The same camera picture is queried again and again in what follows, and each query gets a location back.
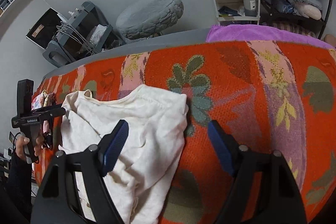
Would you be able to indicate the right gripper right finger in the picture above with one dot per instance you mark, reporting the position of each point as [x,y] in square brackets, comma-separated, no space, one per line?
[264,189]

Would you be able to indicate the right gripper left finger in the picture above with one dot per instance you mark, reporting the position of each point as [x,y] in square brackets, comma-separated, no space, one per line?
[58,199]

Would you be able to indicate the cream white knit sweater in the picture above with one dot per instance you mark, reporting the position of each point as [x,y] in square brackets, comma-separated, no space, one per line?
[139,183]

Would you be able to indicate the person left forearm black sleeve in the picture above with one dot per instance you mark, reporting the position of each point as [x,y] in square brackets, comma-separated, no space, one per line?
[18,188]

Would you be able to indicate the person left hand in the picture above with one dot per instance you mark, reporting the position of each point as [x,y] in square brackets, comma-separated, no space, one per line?
[22,141]

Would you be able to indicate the grey round cushion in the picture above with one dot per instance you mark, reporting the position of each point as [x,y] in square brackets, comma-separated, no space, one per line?
[145,18]

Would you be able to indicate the purple bed sheet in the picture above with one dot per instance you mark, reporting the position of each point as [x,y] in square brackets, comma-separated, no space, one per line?
[249,32]

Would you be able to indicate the white plastic bottle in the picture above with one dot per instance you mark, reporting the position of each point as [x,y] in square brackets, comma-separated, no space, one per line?
[250,7]

